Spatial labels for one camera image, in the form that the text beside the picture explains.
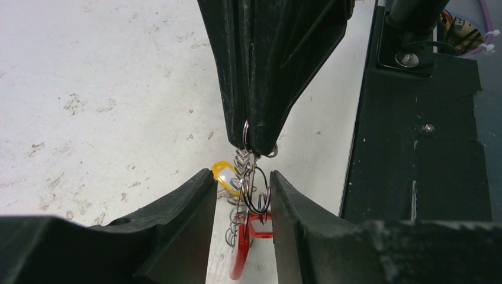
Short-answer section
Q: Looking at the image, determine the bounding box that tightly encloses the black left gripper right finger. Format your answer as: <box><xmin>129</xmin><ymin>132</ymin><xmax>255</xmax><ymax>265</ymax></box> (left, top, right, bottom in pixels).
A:
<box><xmin>270</xmin><ymin>171</ymin><xmax>501</xmax><ymax>283</ymax></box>

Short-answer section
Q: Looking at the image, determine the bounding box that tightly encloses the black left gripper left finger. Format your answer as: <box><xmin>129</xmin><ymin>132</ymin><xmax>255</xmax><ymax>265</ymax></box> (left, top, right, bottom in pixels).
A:
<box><xmin>1</xmin><ymin>169</ymin><xmax>217</xmax><ymax>283</ymax></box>

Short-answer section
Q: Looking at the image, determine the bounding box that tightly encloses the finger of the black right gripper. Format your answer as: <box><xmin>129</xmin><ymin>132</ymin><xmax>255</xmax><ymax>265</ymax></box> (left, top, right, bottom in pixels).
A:
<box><xmin>244</xmin><ymin>1</ymin><xmax>355</xmax><ymax>156</ymax></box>
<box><xmin>198</xmin><ymin>1</ymin><xmax>251</xmax><ymax>149</ymax></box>

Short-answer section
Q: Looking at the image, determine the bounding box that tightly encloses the steel key organizer ring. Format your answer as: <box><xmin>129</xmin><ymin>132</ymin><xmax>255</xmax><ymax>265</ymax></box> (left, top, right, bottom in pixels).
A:
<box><xmin>223</xmin><ymin>119</ymin><xmax>279</xmax><ymax>281</ymax></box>

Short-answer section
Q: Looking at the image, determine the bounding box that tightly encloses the red key tag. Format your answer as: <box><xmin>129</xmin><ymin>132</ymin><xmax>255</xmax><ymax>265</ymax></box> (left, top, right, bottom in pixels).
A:
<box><xmin>248</xmin><ymin>212</ymin><xmax>273</xmax><ymax>239</ymax></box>

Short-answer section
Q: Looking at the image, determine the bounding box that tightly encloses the yellow key tag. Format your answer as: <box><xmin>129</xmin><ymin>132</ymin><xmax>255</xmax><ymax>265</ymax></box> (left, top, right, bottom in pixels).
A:
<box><xmin>211</xmin><ymin>161</ymin><xmax>240</xmax><ymax>198</ymax></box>

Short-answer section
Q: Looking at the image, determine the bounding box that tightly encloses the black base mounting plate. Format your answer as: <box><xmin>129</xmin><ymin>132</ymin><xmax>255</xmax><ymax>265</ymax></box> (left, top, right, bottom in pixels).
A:
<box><xmin>339</xmin><ymin>1</ymin><xmax>492</xmax><ymax>224</ymax></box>

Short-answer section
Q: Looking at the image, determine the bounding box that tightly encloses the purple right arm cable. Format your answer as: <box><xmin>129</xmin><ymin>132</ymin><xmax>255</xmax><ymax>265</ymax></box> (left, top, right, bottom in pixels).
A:
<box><xmin>462</xmin><ymin>0</ymin><xmax>501</xmax><ymax>57</ymax></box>

